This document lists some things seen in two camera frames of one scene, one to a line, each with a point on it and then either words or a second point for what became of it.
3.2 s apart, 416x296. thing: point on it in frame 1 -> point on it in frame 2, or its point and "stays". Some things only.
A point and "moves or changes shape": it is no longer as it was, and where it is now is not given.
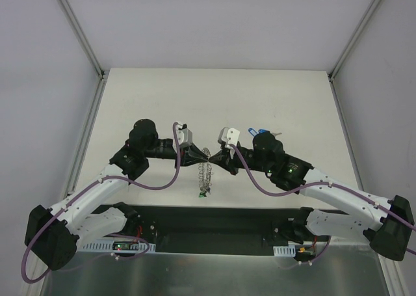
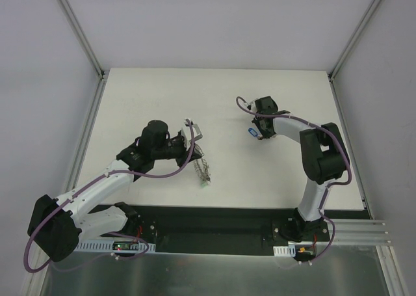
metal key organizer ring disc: [205, 172] moves or changes shape
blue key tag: [260, 131] stays
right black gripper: [231, 160] -> [260, 129]
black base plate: [213, 229] stays
